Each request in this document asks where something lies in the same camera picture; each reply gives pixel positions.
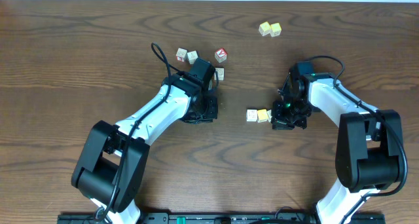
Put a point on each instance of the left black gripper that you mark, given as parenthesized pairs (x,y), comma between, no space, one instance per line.
(215,116)

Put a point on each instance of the white block number eight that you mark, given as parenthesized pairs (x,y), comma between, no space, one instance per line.
(269,113)

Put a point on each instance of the yellow letter block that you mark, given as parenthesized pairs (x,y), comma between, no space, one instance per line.
(262,115)

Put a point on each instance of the red letter A block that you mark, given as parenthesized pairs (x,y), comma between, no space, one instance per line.
(221,55)

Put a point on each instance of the white block number four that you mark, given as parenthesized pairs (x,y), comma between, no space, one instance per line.
(251,115)

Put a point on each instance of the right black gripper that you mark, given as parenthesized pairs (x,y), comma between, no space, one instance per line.
(279,120)

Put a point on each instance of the white block ring symbol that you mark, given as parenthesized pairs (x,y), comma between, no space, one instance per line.
(220,73)

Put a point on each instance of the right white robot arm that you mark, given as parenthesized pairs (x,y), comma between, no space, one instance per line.
(370,160)

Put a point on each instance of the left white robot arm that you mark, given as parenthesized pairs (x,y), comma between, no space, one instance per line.
(110,168)

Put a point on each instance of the yellow block far right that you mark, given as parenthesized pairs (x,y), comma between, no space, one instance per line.
(275,29)

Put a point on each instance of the white block red side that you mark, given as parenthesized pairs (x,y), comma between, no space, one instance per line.
(181,54)

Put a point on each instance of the white block beside red-sided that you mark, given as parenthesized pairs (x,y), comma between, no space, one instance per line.
(192,57)

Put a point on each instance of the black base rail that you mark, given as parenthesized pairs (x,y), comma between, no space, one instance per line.
(285,215)

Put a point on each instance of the yellow block far left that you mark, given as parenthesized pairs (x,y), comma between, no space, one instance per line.
(264,28)

